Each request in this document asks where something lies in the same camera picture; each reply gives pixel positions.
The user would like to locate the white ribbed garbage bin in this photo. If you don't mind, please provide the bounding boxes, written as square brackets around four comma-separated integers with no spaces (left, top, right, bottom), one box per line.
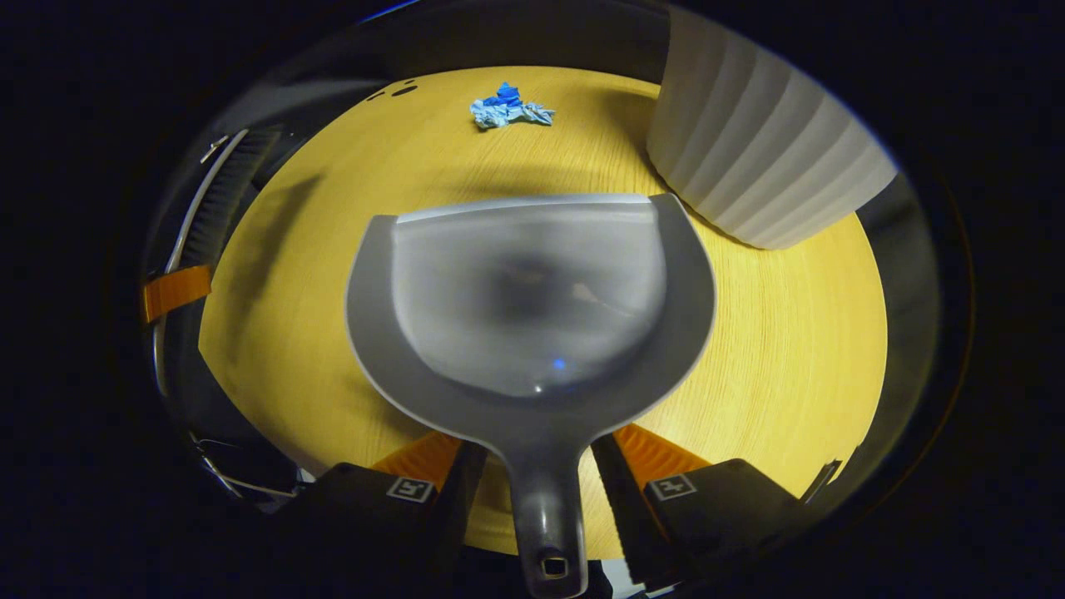
[646,4,899,250]

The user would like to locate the blue paper trash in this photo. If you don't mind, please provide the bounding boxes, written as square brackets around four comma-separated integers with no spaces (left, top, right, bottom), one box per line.
[469,82,556,130]

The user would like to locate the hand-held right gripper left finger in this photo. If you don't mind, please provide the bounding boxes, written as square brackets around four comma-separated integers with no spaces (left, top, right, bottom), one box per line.
[279,430,489,575]

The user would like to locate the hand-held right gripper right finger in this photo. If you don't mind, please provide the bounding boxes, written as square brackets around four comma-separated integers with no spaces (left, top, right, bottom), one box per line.
[589,423,806,593]

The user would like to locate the black metal bracket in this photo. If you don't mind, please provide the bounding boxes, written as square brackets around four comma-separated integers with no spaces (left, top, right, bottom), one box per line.
[800,458,843,503]

